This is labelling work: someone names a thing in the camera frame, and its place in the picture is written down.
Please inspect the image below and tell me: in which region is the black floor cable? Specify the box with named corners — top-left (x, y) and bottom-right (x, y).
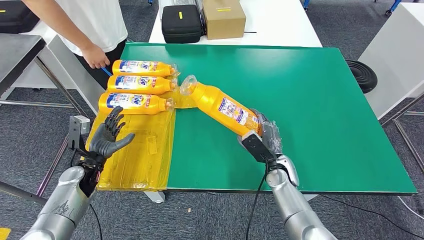
top-left (322, 196), bottom-right (424, 230)

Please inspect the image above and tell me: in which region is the person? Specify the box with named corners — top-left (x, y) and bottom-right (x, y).
top-left (21, 0), bottom-right (129, 90)

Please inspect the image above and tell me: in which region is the black zip case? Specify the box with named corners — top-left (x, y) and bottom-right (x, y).
top-left (161, 4), bottom-right (203, 44)
top-left (0, 0), bottom-right (41, 35)

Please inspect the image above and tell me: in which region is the black right camera cable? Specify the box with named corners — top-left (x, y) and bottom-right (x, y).
top-left (245, 158), bottom-right (269, 240)

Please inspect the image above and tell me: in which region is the black left camera cable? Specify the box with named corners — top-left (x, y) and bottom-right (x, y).
top-left (70, 149), bottom-right (104, 240)

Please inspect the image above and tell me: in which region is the blue wheeled cart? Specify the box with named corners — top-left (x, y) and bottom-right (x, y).
top-left (385, 0), bottom-right (403, 16)

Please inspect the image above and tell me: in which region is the white floor cable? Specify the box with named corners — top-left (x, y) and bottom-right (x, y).
top-left (397, 197), bottom-right (424, 221)

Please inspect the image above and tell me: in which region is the silver grey device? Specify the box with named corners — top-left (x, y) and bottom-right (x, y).
top-left (158, 0), bottom-right (207, 20)

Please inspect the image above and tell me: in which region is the person's right hand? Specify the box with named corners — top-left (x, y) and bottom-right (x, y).
top-left (81, 43), bottom-right (111, 70)

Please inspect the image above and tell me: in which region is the brown cardboard box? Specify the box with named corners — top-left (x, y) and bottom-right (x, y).
top-left (202, 0), bottom-right (247, 41)

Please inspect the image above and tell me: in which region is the black round stool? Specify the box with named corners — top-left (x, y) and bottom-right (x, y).
top-left (345, 59), bottom-right (379, 95)

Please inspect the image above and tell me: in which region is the black camera cable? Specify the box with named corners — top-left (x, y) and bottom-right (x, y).
top-left (245, 158), bottom-right (269, 240)
top-left (70, 149), bottom-right (104, 240)

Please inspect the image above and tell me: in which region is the grey metal leg table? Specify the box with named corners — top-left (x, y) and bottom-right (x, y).
top-left (0, 33), bottom-right (94, 208)

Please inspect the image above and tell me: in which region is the yellow plastic film sheet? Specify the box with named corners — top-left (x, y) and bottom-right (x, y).
top-left (85, 86), bottom-right (200, 193)

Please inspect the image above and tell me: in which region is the green topped table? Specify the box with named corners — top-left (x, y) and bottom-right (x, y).
top-left (120, 42), bottom-right (418, 206)

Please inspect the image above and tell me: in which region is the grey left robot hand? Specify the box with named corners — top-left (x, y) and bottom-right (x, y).
top-left (88, 105), bottom-right (136, 159)

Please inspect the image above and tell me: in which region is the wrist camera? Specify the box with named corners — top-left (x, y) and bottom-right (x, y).
top-left (67, 115), bottom-right (91, 151)
top-left (237, 130), bottom-right (277, 164)

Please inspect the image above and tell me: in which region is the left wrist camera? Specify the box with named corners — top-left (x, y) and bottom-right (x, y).
top-left (67, 115), bottom-right (91, 151)

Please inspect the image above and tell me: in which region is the orange detergent bottle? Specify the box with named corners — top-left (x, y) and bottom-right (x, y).
top-left (98, 92), bottom-right (175, 116)
top-left (179, 74), bottom-right (263, 137)
top-left (106, 75), bottom-right (179, 96)
top-left (111, 59), bottom-right (180, 78)

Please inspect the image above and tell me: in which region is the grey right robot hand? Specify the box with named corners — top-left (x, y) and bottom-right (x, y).
top-left (250, 108), bottom-right (284, 157)

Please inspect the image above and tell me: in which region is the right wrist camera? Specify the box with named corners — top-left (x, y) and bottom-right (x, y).
top-left (237, 130), bottom-right (277, 164)

